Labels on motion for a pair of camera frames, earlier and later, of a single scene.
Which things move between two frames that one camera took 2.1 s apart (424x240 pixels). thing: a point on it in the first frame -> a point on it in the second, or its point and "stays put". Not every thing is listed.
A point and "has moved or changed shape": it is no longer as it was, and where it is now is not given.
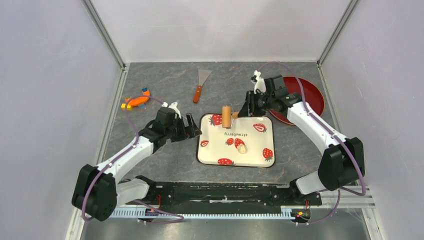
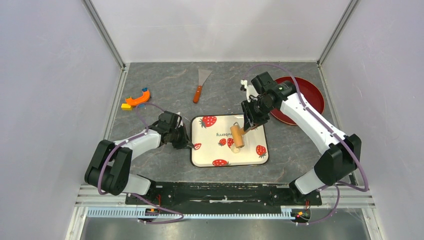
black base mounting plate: (223, 195) stays put
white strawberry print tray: (217, 146) has moved or changed shape
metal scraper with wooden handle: (203, 75) stays put
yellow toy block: (123, 105) stays put
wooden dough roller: (226, 116) -> (237, 133)
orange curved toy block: (137, 100) stays put
